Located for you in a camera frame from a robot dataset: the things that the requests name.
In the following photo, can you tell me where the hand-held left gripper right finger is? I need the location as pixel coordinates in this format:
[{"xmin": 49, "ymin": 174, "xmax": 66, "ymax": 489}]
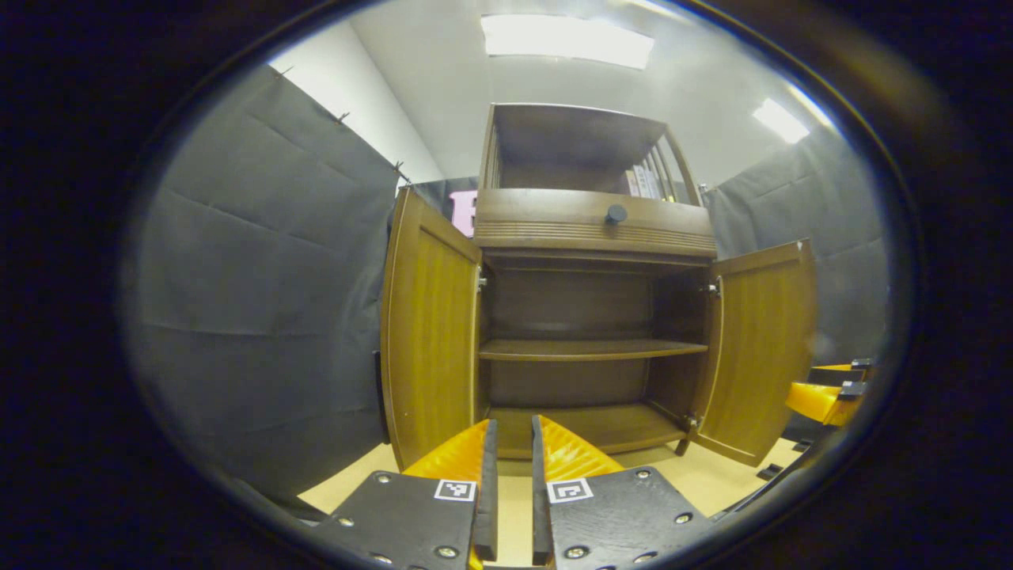
[{"xmin": 532, "ymin": 414, "xmax": 717, "ymax": 570}]

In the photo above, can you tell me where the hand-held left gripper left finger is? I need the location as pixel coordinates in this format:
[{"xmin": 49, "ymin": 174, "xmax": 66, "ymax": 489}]
[{"xmin": 313, "ymin": 418, "xmax": 499, "ymax": 570}]

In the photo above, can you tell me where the wooden shoe cabinet door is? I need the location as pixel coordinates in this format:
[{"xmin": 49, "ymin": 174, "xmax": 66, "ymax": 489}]
[
  {"xmin": 374, "ymin": 186, "xmax": 484, "ymax": 469},
  {"xmin": 689, "ymin": 240, "xmax": 818, "ymax": 468}
]

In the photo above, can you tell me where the wooden double-door shoe cabinet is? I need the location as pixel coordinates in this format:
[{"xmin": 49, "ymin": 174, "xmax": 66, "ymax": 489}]
[{"xmin": 380, "ymin": 103, "xmax": 818, "ymax": 469}]

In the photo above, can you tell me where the wooden cabinet drawer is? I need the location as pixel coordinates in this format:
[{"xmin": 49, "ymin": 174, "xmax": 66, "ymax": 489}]
[{"xmin": 473, "ymin": 188, "xmax": 719, "ymax": 258}]

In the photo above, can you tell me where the small ceiling light panel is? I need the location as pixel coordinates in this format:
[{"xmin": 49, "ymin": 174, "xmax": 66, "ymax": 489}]
[{"xmin": 752, "ymin": 98, "xmax": 812, "ymax": 145}]

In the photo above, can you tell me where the black backdrop cloth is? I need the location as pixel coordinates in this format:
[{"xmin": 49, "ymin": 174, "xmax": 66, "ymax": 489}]
[{"xmin": 127, "ymin": 63, "xmax": 891, "ymax": 500}]

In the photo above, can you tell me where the large ceiling light panel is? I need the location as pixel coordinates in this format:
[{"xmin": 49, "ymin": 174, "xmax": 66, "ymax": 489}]
[{"xmin": 480, "ymin": 14, "xmax": 656, "ymax": 70}]

